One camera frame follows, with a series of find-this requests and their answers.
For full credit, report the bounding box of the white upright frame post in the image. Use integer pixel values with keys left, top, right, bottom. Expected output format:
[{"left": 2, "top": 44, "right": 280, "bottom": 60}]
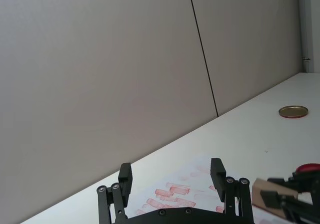
[{"left": 297, "top": 0, "right": 315, "bottom": 73}]

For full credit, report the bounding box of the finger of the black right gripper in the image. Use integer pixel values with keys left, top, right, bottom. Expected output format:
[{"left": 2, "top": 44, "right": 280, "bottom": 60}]
[
  {"left": 266, "top": 170, "right": 320, "bottom": 193},
  {"left": 260, "top": 189, "right": 320, "bottom": 224}
]

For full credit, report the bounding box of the white sheet with red blocks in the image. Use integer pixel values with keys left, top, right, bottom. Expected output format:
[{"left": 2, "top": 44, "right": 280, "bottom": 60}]
[{"left": 133, "top": 153, "right": 286, "bottom": 224}]

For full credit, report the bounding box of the round gold metal lid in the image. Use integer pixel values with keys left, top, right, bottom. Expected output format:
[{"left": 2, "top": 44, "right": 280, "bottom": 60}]
[{"left": 278, "top": 105, "right": 309, "bottom": 120}]

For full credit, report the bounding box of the red round object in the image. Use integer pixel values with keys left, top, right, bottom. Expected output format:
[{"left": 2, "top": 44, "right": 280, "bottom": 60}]
[{"left": 294, "top": 163, "right": 320, "bottom": 174}]

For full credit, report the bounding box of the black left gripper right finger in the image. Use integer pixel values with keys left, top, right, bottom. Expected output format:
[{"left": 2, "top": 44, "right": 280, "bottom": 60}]
[{"left": 210, "top": 158, "right": 255, "bottom": 224}]

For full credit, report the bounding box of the brown cardboard piece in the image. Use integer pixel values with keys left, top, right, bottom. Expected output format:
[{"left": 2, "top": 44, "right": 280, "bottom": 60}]
[{"left": 251, "top": 177, "right": 300, "bottom": 213}]

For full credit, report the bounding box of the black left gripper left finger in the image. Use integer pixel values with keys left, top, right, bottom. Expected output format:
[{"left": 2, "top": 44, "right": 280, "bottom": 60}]
[{"left": 96, "top": 162, "right": 133, "bottom": 224}]

